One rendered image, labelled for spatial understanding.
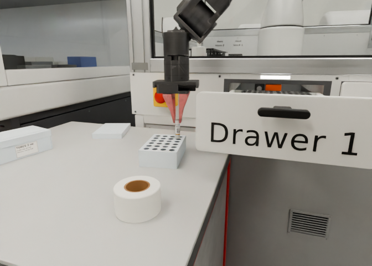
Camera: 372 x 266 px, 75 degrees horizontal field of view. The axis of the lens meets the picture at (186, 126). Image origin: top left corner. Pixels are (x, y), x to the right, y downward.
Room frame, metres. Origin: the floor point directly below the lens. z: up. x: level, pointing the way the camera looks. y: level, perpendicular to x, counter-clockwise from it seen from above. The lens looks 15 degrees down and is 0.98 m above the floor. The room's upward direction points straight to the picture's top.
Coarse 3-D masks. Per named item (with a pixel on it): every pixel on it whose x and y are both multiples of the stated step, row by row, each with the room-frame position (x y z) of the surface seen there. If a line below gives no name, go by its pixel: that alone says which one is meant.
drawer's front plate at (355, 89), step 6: (342, 84) 0.66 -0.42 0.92; (348, 84) 0.64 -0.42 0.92; (354, 84) 0.64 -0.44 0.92; (360, 84) 0.64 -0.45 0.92; (366, 84) 0.63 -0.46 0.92; (342, 90) 0.65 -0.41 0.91; (348, 90) 0.64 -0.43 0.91; (354, 90) 0.64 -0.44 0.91; (360, 90) 0.64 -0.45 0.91; (366, 90) 0.63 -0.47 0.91; (354, 96) 0.64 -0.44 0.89; (360, 96) 0.64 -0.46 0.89; (366, 96) 0.63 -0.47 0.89
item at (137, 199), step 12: (132, 180) 0.35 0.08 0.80; (144, 180) 0.37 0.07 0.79; (156, 180) 0.35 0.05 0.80; (120, 192) 0.31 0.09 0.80; (132, 192) 0.31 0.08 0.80; (144, 192) 0.31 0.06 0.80; (156, 192) 0.32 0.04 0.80; (120, 204) 0.30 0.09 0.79; (132, 204) 0.30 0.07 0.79; (144, 204) 0.30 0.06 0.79; (156, 204) 0.32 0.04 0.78; (120, 216) 0.30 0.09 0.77; (132, 216) 0.30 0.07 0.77; (144, 216) 0.30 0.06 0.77
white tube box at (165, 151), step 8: (152, 136) 0.59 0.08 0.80; (160, 136) 0.59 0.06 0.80; (168, 136) 0.59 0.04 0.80; (184, 136) 0.59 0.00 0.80; (144, 144) 0.53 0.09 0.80; (152, 144) 0.53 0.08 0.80; (160, 144) 0.53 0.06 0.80; (168, 144) 0.54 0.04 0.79; (176, 144) 0.54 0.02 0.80; (184, 144) 0.58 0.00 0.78; (144, 152) 0.49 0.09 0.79; (152, 152) 0.49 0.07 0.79; (160, 152) 0.48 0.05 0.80; (168, 152) 0.48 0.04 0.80; (176, 152) 0.48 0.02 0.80; (144, 160) 0.49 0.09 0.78; (152, 160) 0.49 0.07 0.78; (160, 160) 0.48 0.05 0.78; (168, 160) 0.48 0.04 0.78; (176, 160) 0.48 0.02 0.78; (176, 168) 0.48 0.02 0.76
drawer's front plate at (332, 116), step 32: (224, 96) 0.42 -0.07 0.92; (256, 96) 0.40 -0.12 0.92; (288, 96) 0.39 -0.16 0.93; (320, 96) 0.38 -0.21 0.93; (256, 128) 0.40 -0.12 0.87; (288, 128) 0.39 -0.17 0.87; (320, 128) 0.37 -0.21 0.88; (352, 128) 0.36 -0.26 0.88; (320, 160) 0.37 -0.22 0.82; (352, 160) 0.36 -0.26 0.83
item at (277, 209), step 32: (160, 128) 0.84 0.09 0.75; (192, 128) 0.80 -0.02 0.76; (256, 160) 0.74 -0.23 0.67; (288, 160) 0.71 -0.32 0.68; (256, 192) 0.74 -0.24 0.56; (288, 192) 0.71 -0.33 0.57; (320, 192) 0.68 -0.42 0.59; (352, 192) 0.65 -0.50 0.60; (256, 224) 0.73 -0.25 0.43; (288, 224) 0.70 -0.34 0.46; (320, 224) 0.69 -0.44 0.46; (352, 224) 0.65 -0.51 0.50; (256, 256) 0.73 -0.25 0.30; (288, 256) 0.70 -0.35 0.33; (320, 256) 0.67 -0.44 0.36; (352, 256) 0.65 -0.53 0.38
